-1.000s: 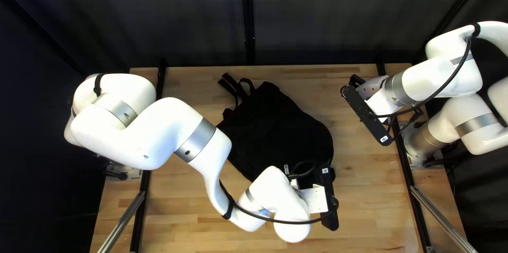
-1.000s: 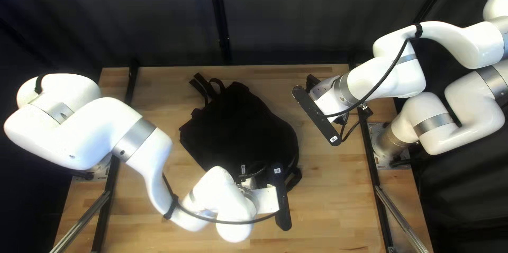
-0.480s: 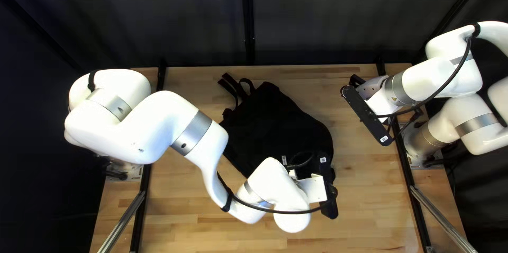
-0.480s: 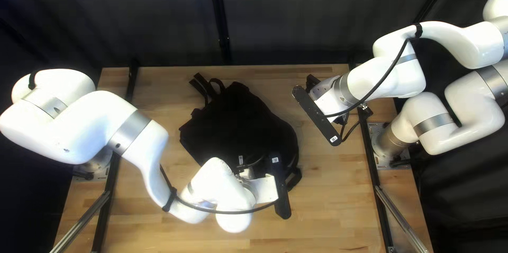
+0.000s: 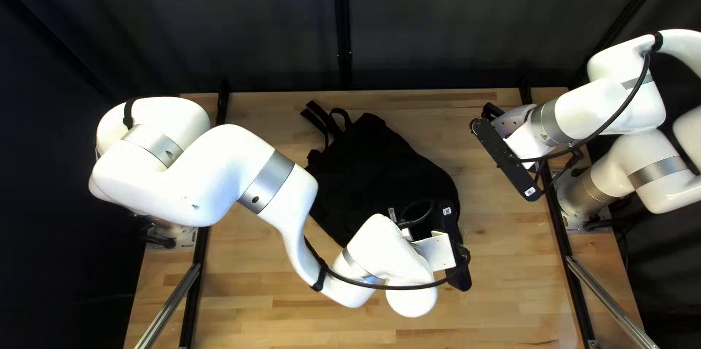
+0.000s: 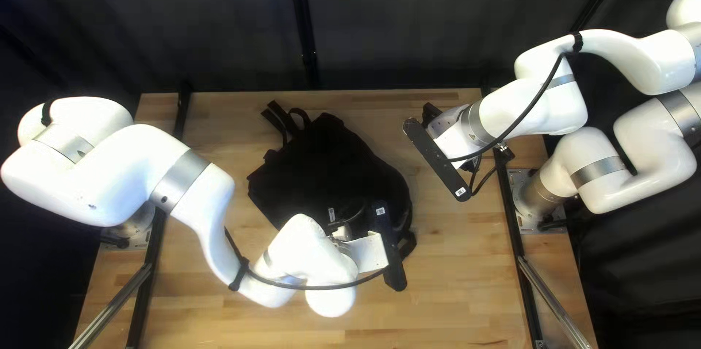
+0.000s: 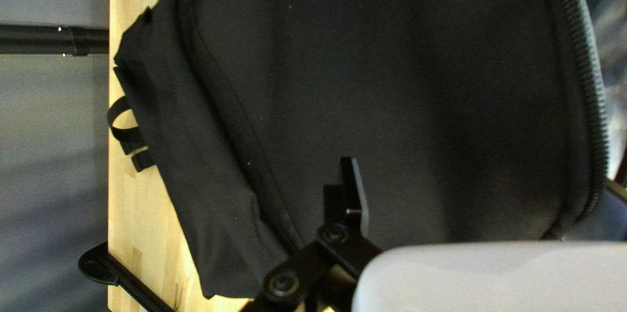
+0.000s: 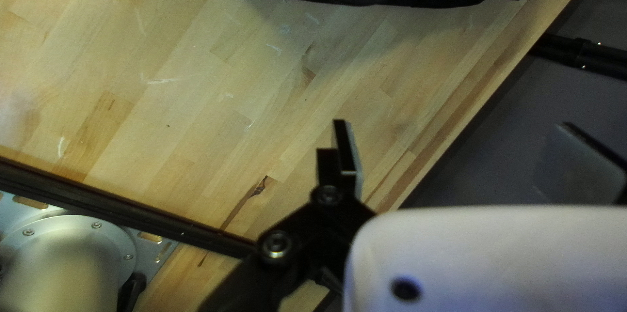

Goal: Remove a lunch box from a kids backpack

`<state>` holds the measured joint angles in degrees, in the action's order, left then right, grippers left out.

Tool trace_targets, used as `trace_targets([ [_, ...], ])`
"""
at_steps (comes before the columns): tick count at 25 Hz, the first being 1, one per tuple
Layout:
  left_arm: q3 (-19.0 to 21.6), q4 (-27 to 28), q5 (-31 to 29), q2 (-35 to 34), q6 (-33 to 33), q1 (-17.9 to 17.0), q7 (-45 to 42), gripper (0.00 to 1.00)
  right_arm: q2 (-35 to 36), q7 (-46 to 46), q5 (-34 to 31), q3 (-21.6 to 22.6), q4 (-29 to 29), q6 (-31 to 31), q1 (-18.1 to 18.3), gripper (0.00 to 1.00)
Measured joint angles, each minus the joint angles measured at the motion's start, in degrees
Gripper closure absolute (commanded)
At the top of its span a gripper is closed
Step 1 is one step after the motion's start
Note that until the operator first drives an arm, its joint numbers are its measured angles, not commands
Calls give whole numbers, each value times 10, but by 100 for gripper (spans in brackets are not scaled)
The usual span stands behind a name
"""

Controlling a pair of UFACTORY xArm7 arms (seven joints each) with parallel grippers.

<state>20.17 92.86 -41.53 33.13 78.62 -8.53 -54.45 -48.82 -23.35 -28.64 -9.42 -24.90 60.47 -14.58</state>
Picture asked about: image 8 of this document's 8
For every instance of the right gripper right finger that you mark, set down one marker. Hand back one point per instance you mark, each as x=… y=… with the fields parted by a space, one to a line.
x=583 y=175

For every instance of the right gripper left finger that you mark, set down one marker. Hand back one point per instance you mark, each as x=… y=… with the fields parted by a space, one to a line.
x=313 y=233

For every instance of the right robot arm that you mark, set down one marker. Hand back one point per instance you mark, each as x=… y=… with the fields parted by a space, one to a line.
x=63 y=263

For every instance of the black frame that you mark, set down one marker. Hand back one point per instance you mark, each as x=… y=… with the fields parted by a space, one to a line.
x=122 y=209

